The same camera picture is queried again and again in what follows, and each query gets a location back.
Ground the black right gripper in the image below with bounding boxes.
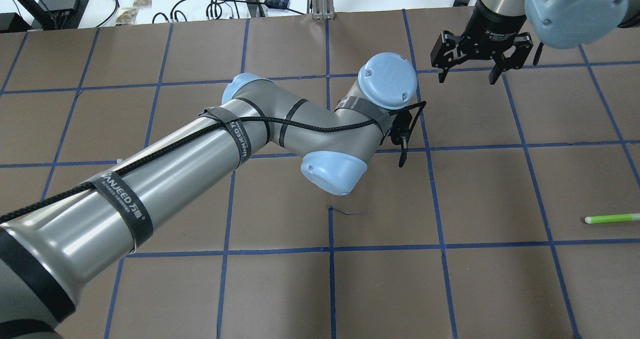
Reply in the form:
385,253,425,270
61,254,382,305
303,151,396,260
430,6,533,85

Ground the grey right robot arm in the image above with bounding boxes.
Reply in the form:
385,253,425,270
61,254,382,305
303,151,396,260
430,0,639,84

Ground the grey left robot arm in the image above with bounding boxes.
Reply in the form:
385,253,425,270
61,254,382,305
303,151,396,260
0,52,418,339

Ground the green pen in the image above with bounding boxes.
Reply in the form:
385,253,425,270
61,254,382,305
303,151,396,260
583,213,640,225

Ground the black power adapter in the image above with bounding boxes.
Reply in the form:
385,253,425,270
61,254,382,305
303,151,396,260
263,0,291,10

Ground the black device box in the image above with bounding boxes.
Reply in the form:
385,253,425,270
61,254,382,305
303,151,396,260
38,0,90,30

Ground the black cables bundle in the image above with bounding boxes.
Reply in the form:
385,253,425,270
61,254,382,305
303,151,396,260
150,0,306,24

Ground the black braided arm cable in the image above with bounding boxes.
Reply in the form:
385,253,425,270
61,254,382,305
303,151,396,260
0,100,428,225

